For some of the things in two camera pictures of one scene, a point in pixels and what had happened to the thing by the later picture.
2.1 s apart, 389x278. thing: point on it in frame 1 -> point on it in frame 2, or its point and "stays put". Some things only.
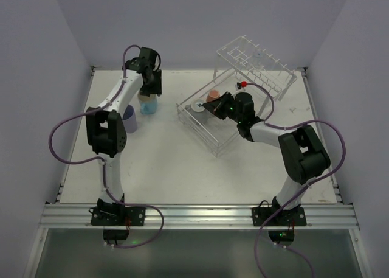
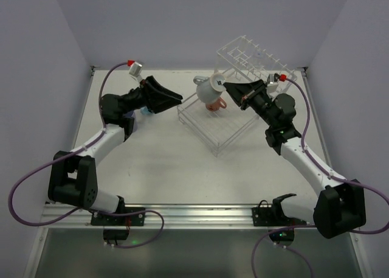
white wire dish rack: x=242 y=65 stays put
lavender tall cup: x=129 y=119 stays put
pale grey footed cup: x=199 y=115 -> x=208 y=89
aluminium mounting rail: x=200 y=215 stays put
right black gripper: x=219 y=106 -> x=252 y=93
